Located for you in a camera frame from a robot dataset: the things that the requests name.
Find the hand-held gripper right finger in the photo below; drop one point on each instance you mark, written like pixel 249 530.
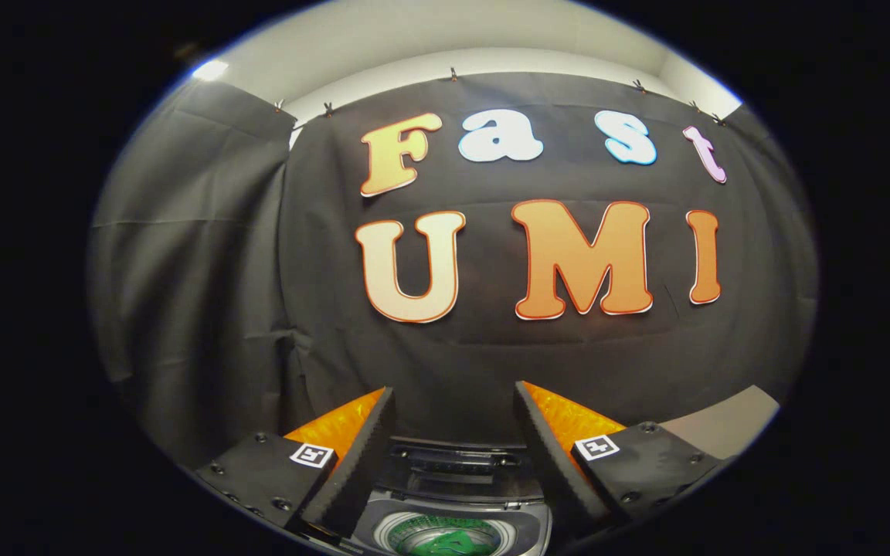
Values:
pixel 557 463

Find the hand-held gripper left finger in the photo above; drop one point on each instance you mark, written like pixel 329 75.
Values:
pixel 356 463

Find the grey washing machine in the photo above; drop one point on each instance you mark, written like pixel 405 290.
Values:
pixel 530 519

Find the dark washing machine lid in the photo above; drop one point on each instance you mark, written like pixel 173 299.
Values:
pixel 453 465

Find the green polo shirt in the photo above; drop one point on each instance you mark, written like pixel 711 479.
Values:
pixel 453 544

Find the black backdrop cloth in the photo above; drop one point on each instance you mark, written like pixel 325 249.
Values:
pixel 491 363

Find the ceiling tube light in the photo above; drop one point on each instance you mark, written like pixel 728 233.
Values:
pixel 210 70

